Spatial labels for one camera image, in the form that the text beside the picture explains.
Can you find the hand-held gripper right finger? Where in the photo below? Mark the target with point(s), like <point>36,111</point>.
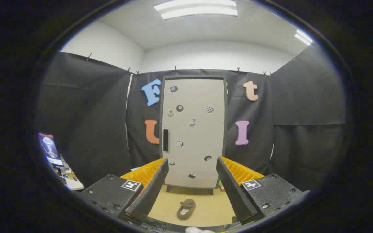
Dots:
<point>235,194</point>

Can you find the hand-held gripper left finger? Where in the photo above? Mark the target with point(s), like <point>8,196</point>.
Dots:
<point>151,194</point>

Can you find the brown fuzzy shoe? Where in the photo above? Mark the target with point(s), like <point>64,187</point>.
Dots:
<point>186,210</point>

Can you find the grey shoe cabinet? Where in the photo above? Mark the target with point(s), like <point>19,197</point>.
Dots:
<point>225,129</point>

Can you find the pink green plush toy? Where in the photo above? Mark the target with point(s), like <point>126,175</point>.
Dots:
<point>221,184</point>

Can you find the white cluttered side table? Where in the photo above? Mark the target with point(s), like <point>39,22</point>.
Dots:
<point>73,184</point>

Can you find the black backdrop cloth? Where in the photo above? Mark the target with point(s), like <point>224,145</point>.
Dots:
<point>86,113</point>

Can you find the blue printed poster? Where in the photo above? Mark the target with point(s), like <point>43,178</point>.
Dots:
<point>50,149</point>

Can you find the small ceiling light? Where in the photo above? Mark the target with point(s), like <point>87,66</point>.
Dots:
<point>303,37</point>

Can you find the long ceiling light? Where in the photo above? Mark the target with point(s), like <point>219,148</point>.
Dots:
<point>196,9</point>

